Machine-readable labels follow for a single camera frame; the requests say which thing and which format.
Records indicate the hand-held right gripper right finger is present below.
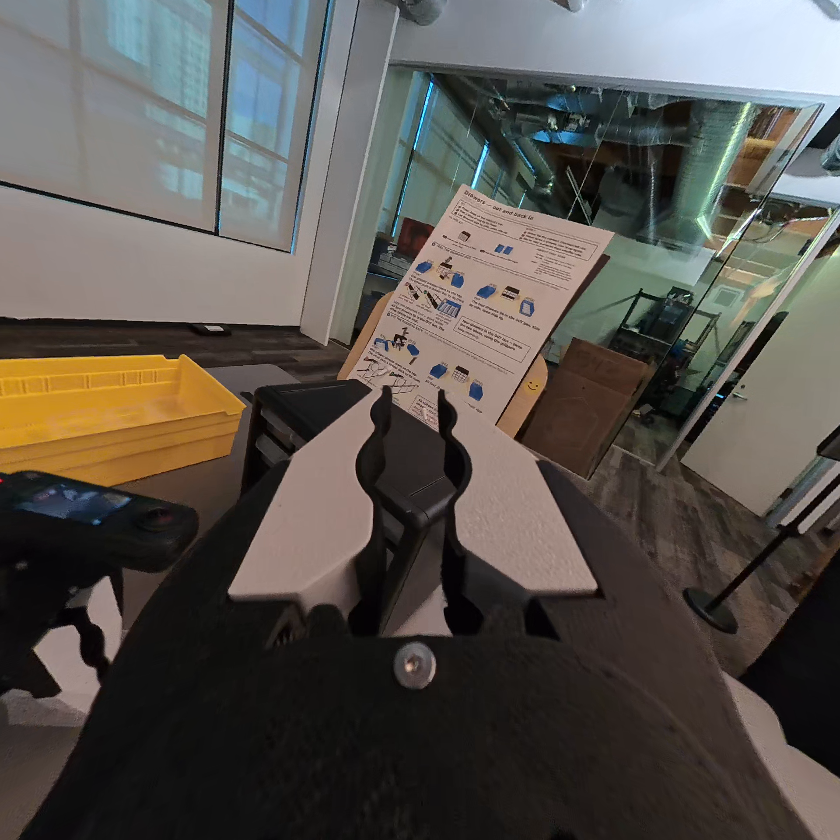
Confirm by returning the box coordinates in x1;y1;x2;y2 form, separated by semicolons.
437;390;598;636

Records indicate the black stanchion post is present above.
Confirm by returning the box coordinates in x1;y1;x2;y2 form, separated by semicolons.
682;459;840;634

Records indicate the white instruction poster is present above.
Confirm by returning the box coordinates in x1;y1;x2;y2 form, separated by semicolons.
348;185;614;427

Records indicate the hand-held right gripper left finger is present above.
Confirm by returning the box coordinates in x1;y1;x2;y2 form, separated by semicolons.
228;387;393;636

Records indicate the black drawer cabinet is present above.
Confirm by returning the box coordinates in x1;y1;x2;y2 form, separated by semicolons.
239;379;460;637

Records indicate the silver ceiling duct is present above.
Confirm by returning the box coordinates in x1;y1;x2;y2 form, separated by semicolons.
672;101;759;247

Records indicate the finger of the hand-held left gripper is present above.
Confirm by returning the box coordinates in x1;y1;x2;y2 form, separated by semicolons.
29;570;127;713

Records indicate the yellow plastic bin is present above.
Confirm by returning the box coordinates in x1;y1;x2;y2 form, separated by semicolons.
0;427;245;488
0;354;247;455

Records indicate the white door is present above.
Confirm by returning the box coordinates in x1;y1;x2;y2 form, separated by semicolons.
676;217;840;516

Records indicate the metal shelving rack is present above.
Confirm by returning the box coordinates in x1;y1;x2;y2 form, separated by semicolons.
620;287;698;370

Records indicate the brown cardboard box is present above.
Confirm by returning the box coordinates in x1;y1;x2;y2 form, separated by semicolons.
521;338;657;476

